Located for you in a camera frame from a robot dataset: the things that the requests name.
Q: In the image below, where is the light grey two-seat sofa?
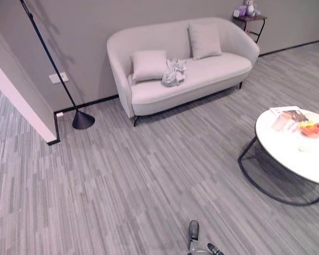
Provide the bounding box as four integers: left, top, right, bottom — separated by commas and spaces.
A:
106, 16, 261, 128

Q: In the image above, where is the large grey square cushion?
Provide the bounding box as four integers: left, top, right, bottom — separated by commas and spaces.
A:
187, 22, 223, 60

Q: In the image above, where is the black clothes rack stand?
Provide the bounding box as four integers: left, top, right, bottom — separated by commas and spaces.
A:
19, 0, 96, 130

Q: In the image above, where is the small grey square cushion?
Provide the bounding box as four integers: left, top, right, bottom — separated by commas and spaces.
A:
129, 50, 167, 82

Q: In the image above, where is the purple plush toy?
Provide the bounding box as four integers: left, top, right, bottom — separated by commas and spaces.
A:
233, 0, 262, 18

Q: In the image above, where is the white wall socket plate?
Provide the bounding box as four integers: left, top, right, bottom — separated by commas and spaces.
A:
48, 72, 70, 84

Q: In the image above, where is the dark wooden side table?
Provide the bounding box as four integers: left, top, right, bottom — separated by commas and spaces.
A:
231, 14, 268, 44

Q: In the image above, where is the crumpled white grey garment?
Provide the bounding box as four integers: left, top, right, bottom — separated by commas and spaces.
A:
161, 58, 188, 87

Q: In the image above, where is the round white coffee table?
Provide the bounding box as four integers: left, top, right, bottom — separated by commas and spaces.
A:
237, 108, 319, 207

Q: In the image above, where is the fruit plate with orange items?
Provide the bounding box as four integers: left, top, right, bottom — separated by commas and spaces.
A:
299, 120, 319, 138

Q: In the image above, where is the pink translucent container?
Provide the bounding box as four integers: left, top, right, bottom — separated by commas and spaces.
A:
271, 113, 296, 132

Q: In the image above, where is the open magazine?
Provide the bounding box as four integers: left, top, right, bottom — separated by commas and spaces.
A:
269, 106, 309, 123

